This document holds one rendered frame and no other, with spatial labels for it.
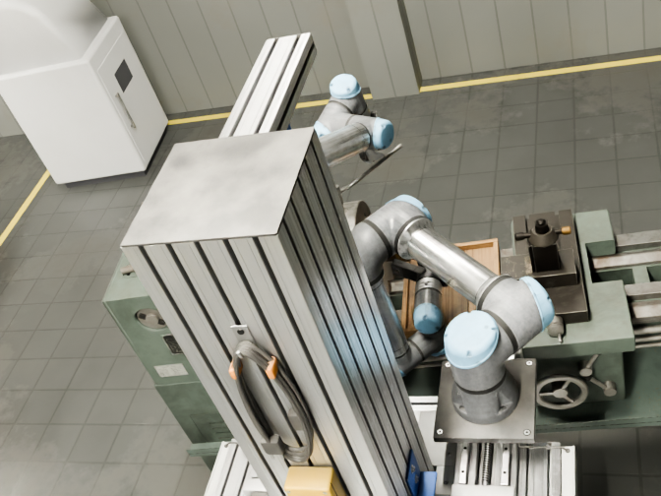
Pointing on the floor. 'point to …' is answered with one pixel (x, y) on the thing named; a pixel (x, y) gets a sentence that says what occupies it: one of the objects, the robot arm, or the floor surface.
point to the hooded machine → (78, 91)
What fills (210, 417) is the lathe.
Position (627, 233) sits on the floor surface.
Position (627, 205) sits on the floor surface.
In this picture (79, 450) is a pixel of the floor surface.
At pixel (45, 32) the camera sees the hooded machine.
